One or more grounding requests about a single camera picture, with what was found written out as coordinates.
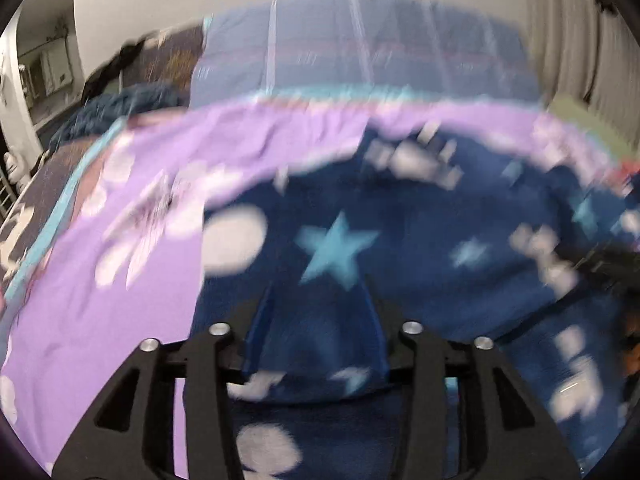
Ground green cushion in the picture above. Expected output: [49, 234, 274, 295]
[547, 92, 637, 162]

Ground black camera on stand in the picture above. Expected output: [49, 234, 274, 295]
[582, 0, 621, 103]

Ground purple floral bed sheet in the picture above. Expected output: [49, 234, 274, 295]
[0, 92, 636, 480]

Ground dark floral pillow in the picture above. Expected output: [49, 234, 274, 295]
[120, 25, 208, 107]

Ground beige curtain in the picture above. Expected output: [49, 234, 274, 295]
[525, 0, 640, 133]

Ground blue star-print fleece garment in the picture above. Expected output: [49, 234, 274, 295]
[182, 120, 637, 480]

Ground black cloth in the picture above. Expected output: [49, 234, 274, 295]
[82, 35, 161, 102]

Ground orange folded clothes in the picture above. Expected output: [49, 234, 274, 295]
[617, 159, 640, 187]

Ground dark floral blanket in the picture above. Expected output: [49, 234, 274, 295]
[0, 142, 103, 286]

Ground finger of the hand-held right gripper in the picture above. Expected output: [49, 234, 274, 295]
[575, 244, 640, 302]

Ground dark teal knit garment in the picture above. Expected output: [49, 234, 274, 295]
[47, 82, 193, 155]

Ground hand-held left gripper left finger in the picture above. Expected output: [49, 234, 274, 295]
[52, 284, 274, 480]

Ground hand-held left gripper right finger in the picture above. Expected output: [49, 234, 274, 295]
[366, 279, 582, 480]

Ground background shelf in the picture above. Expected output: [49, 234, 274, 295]
[17, 35, 86, 111]

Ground blue plaid pillow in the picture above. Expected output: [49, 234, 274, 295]
[190, 0, 543, 109]

